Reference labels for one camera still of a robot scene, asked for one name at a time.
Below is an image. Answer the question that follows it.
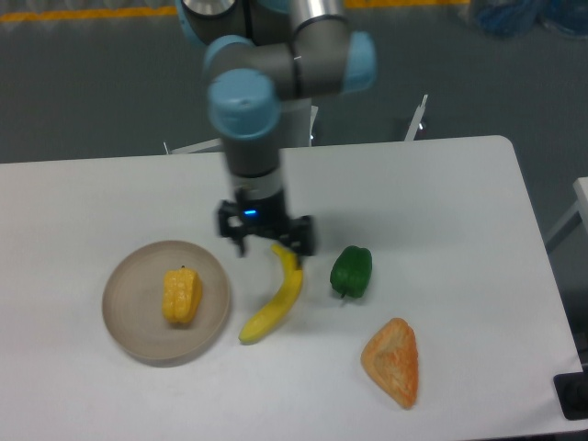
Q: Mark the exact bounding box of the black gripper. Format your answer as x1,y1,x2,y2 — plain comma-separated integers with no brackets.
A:
217,188,317,257

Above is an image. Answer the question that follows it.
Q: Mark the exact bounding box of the yellow bell pepper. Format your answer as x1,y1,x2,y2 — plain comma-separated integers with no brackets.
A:
162,266,203,323

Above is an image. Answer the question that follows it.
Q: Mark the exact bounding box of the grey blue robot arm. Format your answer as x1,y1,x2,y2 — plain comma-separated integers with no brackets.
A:
175,1,377,256

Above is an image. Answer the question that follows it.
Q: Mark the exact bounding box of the green bell pepper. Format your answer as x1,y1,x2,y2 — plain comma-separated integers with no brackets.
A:
330,245,372,299

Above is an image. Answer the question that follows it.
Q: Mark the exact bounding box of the beige round plate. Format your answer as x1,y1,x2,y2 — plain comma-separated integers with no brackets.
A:
102,241,231,367

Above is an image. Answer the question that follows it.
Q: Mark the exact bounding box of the yellow banana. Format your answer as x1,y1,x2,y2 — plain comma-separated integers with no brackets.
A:
238,243,304,345

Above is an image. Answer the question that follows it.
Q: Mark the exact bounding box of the orange bread wedge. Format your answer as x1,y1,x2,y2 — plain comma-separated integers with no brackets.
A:
360,318,419,410

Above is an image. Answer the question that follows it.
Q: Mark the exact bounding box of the blue plastic bag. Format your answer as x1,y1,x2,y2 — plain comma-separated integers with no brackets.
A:
468,0,587,39

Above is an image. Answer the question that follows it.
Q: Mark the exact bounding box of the white table at right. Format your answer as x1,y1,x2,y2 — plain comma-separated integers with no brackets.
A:
544,177,587,254

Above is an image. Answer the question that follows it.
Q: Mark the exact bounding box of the black device at table edge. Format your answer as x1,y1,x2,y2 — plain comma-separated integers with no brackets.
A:
553,371,587,421

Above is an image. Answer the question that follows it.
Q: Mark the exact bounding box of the white metal frame leg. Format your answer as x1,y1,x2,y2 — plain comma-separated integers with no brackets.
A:
399,94,428,141

